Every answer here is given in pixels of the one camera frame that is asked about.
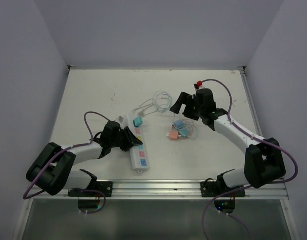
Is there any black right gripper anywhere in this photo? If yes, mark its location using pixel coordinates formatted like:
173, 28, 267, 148
170, 92, 204, 122

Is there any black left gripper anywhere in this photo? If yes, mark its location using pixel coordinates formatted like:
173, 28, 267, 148
110, 126, 142, 151

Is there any white power strip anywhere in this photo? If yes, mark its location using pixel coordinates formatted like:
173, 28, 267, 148
122, 112, 150, 174

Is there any light blue charger plug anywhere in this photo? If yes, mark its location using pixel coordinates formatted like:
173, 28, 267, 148
173, 120, 185, 130

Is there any teal dual usb charger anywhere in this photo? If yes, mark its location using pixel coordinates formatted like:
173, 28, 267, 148
133, 116, 144, 128

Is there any mint green charging cable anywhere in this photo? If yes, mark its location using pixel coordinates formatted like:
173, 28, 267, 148
153, 90, 183, 126

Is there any mint green charger plug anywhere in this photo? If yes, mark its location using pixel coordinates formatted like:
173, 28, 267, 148
179, 128, 191, 138

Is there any orange charger plug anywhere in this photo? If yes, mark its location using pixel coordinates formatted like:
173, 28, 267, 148
167, 130, 179, 141

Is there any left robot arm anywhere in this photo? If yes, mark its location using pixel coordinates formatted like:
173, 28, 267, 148
23, 121, 143, 200

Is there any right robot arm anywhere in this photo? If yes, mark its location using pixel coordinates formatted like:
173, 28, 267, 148
170, 88, 286, 197

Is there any white power strip cord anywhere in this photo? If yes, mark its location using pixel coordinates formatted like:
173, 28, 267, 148
132, 98, 159, 117

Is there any aluminium table rail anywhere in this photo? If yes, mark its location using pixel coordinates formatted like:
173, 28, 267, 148
55, 178, 289, 201

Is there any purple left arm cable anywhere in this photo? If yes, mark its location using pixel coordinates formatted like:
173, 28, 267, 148
22, 111, 114, 200

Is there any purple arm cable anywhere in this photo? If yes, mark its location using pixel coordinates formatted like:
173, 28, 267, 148
22, 111, 114, 200
201, 78, 300, 240

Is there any right side aluminium rail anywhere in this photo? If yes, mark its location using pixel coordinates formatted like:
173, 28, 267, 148
238, 67, 263, 136

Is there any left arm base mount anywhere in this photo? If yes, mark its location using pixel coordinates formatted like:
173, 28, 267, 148
68, 169, 113, 215

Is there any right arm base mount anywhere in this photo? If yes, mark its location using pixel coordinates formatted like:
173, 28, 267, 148
200, 173, 246, 215

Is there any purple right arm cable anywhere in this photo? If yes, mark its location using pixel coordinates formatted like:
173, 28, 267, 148
201, 78, 300, 240

